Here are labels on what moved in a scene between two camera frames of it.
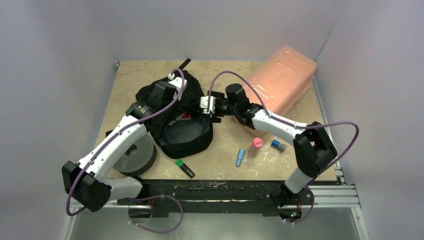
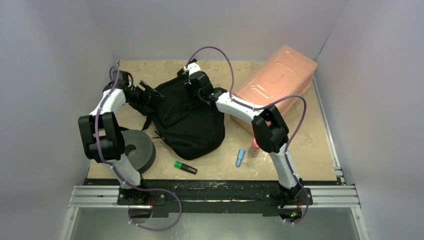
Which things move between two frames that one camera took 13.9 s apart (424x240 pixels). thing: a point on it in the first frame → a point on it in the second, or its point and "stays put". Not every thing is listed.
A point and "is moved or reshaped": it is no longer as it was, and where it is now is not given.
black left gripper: [173, 96] → [146, 95]
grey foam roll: [137, 156] stays put
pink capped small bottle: [254, 148] stays put
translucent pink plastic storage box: [283, 79] stays put
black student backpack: [182, 129] is moved or reshaped
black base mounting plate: [210, 196] stays put
